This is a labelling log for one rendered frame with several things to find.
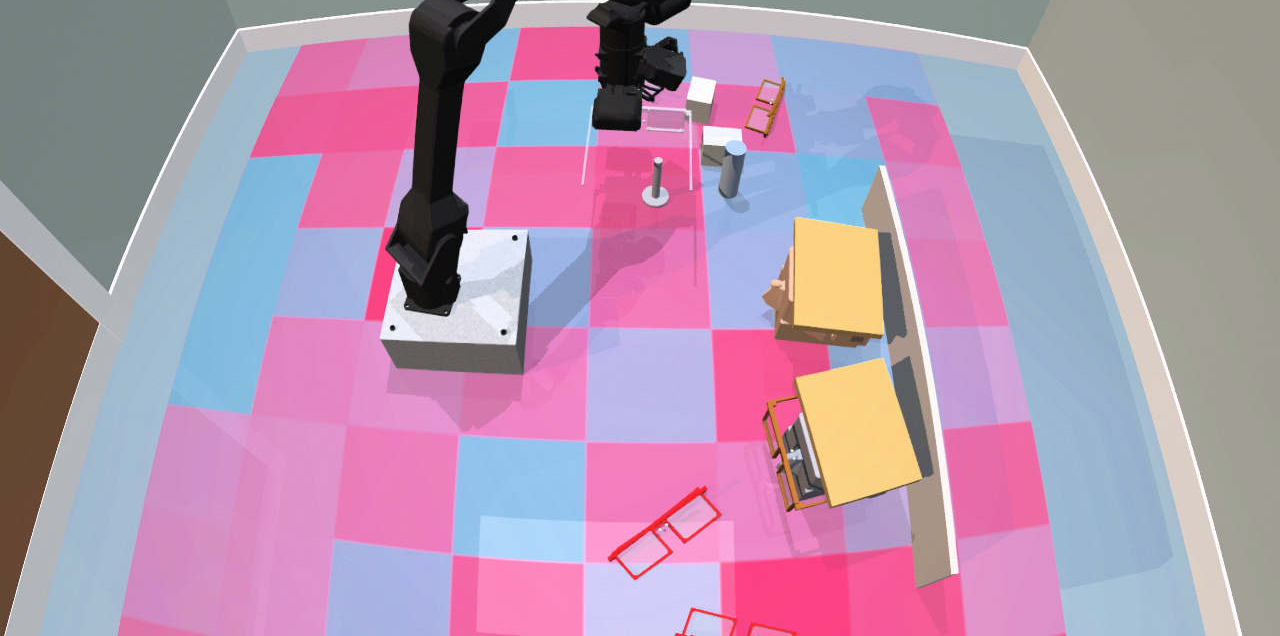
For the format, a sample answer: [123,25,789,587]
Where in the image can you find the orange-framed clear glasses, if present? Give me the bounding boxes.
[745,76,786,137]

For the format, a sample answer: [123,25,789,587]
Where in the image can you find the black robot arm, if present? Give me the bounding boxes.
[385,0,691,317]

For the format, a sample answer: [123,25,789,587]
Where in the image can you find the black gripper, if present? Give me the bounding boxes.
[593,36,646,132]

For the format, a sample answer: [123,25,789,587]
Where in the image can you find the red-framed glasses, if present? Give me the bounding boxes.
[607,486,721,580]

